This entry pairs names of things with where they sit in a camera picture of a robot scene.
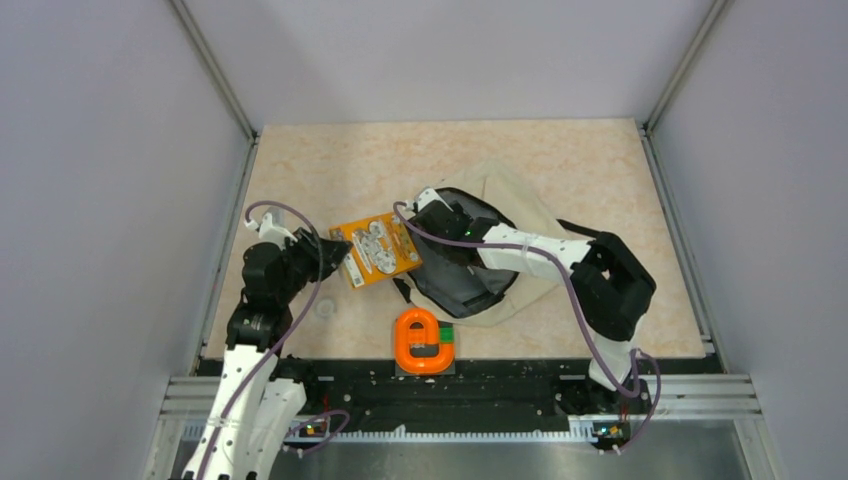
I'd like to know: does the purple cable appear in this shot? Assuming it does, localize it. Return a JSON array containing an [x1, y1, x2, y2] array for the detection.
[[392, 201, 662, 455], [195, 199, 351, 480]]

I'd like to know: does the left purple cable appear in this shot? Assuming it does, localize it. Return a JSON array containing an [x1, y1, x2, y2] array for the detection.
[[195, 199, 351, 480]]

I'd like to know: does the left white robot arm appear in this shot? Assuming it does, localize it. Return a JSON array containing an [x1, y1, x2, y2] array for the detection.
[[180, 228, 352, 479]]

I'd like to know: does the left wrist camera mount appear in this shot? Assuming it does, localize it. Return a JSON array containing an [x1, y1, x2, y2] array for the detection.
[[244, 207, 296, 250]]

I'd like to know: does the orange book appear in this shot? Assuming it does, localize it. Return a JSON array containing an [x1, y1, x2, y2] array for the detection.
[[328, 213, 423, 289]]

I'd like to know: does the cream canvas student bag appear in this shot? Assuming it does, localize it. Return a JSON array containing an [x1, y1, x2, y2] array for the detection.
[[409, 161, 590, 327]]

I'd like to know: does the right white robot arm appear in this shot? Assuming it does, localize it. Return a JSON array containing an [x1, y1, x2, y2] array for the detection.
[[393, 189, 657, 412]]

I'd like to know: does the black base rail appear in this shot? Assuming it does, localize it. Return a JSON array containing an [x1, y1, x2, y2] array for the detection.
[[254, 357, 654, 439]]

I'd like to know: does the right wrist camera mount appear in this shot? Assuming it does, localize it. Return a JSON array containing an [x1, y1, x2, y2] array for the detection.
[[412, 187, 452, 214]]

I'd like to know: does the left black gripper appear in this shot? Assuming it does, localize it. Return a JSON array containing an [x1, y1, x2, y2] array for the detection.
[[275, 226, 352, 303]]

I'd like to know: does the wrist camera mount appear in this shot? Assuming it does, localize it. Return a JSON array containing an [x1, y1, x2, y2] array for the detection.
[[412, 187, 452, 214], [244, 207, 296, 250]]

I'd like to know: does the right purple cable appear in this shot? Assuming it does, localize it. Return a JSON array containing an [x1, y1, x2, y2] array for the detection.
[[392, 201, 662, 455]]

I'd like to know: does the orange ring toy on bricks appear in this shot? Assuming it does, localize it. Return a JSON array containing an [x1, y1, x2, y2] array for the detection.
[[393, 307, 456, 376]]

